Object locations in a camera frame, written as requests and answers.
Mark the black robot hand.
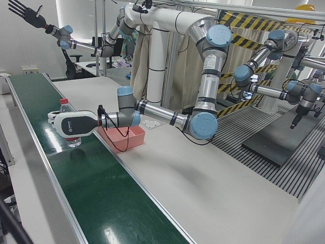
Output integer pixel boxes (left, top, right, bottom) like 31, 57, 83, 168
8, 0, 48, 29

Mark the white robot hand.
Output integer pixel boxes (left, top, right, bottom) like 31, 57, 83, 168
47, 109, 100, 139

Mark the clear water bottle red cap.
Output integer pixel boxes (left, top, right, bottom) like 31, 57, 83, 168
58, 98, 83, 148

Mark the pink plastic basket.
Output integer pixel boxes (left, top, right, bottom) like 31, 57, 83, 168
97, 125, 146, 154

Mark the white power strip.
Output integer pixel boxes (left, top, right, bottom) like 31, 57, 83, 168
20, 65, 40, 75

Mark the black office chair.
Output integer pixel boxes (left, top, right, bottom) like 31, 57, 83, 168
60, 48, 85, 78

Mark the white desk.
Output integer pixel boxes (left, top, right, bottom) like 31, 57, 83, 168
76, 59, 133, 77

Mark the black monitor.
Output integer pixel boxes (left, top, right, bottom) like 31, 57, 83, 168
111, 38, 124, 57
91, 36, 103, 52

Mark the green conveyor belt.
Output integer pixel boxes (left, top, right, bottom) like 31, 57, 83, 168
5, 73, 198, 244

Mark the beige curtain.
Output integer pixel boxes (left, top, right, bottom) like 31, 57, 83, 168
166, 31, 205, 114
129, 27, 153, 103

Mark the black tripod leg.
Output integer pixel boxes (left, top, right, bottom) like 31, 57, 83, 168
0, 195, 29, 244

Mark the black floor mat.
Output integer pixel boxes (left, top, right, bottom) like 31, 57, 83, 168
241, 111, 321, 169

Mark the yellow black hazard barrier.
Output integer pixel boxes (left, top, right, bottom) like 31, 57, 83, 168
215, 11, 307, 119

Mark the yellow safety helmet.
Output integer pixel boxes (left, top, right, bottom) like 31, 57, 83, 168
284, 17, 318, 26
294, 3, 317, 12

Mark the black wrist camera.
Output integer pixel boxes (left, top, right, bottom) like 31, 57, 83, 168
96, 104, 108, 127

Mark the black cable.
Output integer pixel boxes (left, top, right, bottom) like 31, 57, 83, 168
100, 107, 136, 154

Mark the thin aluminium post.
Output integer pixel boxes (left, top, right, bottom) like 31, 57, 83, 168
93, 0, 100, 77

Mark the aluminium profile bracket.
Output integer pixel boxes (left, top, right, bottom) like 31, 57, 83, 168
0, 127, 15, 167

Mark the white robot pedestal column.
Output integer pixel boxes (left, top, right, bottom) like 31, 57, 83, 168
124, 3, 217, 130

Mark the black overhead camera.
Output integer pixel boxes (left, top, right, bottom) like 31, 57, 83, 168
132, 0, 153, 14

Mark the grey robot pedestal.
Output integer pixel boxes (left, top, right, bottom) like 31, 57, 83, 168
261, 30, 306, 114

